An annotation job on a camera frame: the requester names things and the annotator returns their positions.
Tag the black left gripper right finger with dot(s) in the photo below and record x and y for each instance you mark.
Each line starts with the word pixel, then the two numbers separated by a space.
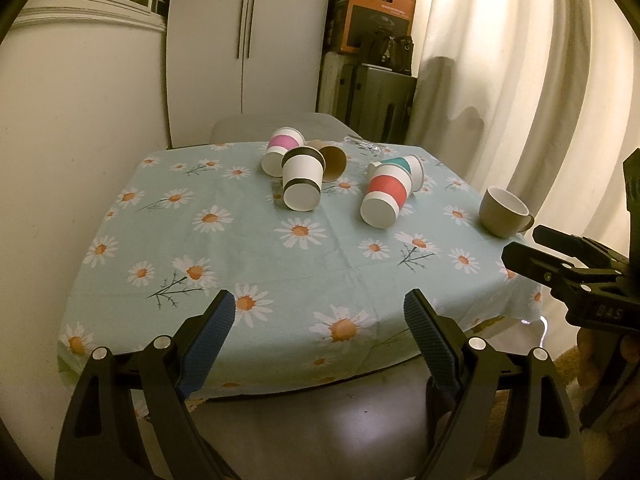
pixel 539 437

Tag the daisy print tablecloth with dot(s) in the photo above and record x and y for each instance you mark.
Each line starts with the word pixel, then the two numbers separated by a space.
pixel 318 294

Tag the brown kraft paper cup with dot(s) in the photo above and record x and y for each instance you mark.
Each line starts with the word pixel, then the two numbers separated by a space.
pixel 334 156

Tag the beige ceramic mug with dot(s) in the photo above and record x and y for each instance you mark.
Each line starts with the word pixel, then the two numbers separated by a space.
pixel 503 214

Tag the white wardrobe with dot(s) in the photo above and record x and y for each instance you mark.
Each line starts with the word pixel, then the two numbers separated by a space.
pixel 229 57

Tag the white curtain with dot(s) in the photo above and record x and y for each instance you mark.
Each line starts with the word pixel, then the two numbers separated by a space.
pixel 540 97

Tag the dark grey suitcase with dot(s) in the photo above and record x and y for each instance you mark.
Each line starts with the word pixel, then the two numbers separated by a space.
pixel 371 100

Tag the teal banded paper cup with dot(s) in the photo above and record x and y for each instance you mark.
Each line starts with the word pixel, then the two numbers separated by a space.
pixel 411 163

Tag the grey chair backrest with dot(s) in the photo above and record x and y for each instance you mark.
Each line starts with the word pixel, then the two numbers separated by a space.
pixel 260 127

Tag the black bag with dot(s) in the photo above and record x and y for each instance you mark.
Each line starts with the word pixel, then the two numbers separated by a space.
pixel 384 50

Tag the pink banded paper cup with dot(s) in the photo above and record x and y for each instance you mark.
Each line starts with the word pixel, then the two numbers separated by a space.
pixel 282 140

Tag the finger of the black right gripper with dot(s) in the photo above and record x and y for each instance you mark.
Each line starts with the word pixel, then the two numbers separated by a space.
pixel 566 281
pixel 591 253

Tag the person's right hand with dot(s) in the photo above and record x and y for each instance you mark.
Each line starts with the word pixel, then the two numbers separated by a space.
pixel 608 374

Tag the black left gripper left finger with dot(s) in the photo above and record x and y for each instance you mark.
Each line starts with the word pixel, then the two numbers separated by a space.
pixel 100 438

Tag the clear plastic cup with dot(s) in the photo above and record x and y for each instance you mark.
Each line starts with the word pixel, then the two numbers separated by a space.
pixel 374 149

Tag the red banded paper cup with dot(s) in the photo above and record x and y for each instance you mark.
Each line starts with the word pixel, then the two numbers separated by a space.
pixel 387 192

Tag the black banded paper cup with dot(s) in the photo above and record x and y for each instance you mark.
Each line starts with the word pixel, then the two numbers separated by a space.
pixel 302 172

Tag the orange cardboard appliance box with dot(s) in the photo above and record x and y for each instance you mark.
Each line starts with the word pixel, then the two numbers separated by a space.
pixel 348 21

